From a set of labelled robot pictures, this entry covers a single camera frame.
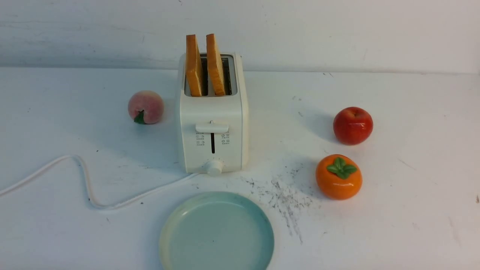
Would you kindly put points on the white two-slot toaster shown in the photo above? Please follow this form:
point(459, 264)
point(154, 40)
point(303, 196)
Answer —
point(213, 131)

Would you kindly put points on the toasted bread slice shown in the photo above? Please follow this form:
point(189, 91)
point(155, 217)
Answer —
point(193, 66)
point(215, 65)

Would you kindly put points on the orange persimmon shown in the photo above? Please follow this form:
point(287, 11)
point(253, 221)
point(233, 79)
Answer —
point(338, 177)

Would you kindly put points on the pink peach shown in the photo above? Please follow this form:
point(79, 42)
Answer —
point(146, 107)

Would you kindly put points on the light green plate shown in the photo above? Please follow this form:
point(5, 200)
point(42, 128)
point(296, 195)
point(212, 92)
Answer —
point(217, 231)

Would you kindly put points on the red apple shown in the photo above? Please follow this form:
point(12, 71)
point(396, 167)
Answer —
point(352, 125)

